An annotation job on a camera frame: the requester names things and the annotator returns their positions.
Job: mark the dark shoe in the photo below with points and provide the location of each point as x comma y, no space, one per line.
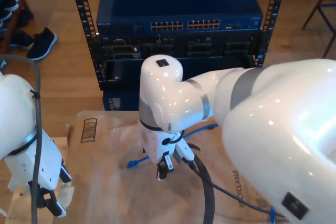
25,18

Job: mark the black rack server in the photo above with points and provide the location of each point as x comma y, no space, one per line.
199,48

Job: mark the blue network switch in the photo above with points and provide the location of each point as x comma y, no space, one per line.
178,1

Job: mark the dark metal chair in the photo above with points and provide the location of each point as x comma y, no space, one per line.
328,5

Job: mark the brown paper packing bag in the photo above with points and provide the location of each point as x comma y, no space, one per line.
118,195

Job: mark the dark blue device under rack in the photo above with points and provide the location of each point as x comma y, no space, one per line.
126,100

